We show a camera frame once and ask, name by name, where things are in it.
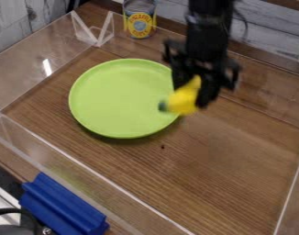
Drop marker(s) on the clear acrylic corner bracket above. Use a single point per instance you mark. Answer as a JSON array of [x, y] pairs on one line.
[[94, 35]]

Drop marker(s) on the clear acrylic tray wall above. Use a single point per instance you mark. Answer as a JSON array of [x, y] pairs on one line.
[[29, 155]]

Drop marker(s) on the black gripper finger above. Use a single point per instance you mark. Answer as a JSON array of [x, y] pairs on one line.
[[209, 90], [184, 73]]

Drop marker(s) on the yellow toy banana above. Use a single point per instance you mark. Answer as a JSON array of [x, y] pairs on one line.
[[181, 102]]

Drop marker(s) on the blue plastic clamp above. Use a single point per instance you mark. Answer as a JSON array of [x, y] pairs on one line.
[[67, 214]]

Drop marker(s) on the yellow labelled tin can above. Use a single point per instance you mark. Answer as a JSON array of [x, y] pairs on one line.
[[141, 18]]

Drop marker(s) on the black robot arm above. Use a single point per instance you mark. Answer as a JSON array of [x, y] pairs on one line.
[[212, 9]]

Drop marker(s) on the green round plate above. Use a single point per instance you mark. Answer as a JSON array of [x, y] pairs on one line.
[[114, 98]]

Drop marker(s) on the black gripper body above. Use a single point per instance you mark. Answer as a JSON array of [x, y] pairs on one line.
[[205, 48]]

